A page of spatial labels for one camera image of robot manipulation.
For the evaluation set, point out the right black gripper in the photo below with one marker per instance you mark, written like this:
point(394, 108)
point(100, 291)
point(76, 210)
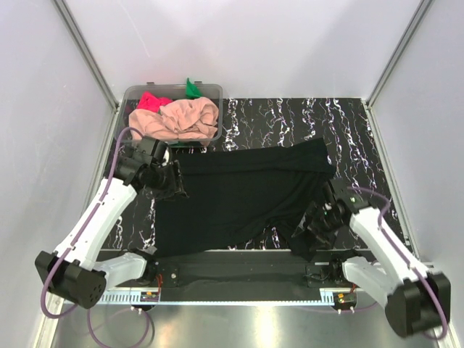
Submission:
point(324, 239)

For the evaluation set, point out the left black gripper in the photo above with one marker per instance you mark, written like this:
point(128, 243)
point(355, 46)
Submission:
point(176, 187)

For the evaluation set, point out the black t shirt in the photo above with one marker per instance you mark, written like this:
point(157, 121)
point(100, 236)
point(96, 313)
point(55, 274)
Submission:
point(232, 197)

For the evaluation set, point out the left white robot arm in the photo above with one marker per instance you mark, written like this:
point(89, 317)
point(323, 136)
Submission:
point(72, 270)

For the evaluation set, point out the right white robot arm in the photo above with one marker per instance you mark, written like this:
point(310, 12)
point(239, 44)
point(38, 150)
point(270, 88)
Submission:
point(415, 299)

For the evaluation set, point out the black marble pattern mat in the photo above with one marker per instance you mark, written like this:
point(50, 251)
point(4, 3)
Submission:
point(257, 123)

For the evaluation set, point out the clear plastic bin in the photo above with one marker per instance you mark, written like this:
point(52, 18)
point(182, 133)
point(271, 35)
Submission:
point(133, 94)

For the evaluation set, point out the red t shirt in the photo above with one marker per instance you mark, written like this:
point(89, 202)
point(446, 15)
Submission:
point(152, 103)

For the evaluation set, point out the pink t shirt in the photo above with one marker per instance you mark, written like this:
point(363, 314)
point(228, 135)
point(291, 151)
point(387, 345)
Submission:
point(183, 120)

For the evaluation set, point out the green t shirt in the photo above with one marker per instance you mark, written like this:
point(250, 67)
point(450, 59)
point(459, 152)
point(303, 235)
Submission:
point(192, 91)

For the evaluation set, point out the white slotted cable duct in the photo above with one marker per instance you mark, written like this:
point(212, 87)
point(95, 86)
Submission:
point(129, 297)

